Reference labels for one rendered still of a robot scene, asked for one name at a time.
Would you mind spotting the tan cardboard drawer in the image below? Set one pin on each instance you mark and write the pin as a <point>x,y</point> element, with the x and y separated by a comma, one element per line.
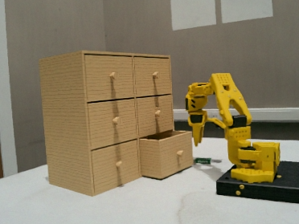
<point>111,120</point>
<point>151,75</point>
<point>160,153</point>
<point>108,76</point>
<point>114,164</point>
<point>154,113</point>

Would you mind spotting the white eraser with green sleeve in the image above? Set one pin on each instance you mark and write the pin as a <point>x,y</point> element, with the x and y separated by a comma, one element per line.
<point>202,160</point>

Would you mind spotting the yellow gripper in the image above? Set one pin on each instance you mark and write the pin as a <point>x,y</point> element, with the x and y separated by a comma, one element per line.
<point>197,121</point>

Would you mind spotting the tan wooden chest of drawers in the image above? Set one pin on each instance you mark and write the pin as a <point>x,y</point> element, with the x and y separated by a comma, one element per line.
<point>65,119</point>

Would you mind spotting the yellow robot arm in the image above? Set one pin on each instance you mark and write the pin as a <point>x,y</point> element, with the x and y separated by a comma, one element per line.
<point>239,151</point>

